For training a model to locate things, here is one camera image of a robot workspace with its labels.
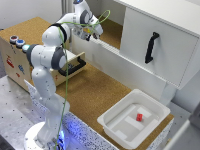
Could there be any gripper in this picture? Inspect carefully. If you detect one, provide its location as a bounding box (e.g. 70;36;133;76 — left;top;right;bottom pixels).
78;25;104;39

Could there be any pink block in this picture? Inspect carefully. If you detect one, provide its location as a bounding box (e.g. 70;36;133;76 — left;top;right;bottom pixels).
135;113;145;122

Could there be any white cabinet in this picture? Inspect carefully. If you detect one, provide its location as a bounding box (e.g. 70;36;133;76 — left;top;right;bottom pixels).
68;0;200;108

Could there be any wooden drawer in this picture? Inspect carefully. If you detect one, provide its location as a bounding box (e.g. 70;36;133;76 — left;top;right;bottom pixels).
49;49;88;88

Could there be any green button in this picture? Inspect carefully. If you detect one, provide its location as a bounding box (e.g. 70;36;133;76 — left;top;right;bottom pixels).
21;44;31;54

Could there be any blue button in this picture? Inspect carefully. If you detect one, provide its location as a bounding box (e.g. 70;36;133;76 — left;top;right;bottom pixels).
15;38;26;48

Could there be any red button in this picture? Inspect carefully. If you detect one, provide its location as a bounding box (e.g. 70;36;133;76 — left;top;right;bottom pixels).
9;34;19;44

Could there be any white sliding door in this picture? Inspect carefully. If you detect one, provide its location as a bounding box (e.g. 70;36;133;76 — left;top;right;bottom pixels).
118;6;200;90

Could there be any wooden drawer box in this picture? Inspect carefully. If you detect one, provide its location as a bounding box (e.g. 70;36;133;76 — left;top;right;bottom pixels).
0;16;88;93

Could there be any white plastic box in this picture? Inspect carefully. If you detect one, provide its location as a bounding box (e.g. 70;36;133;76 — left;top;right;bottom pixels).
96;88;172;150

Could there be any black drawer handle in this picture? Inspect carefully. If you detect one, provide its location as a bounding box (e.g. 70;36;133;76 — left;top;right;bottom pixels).
57;56;87;77

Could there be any green cable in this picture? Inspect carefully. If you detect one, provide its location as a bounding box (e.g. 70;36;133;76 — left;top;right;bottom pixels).
53;9;112;150

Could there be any black door handle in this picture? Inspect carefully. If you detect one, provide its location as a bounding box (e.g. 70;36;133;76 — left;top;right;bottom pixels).
144;31;161;65

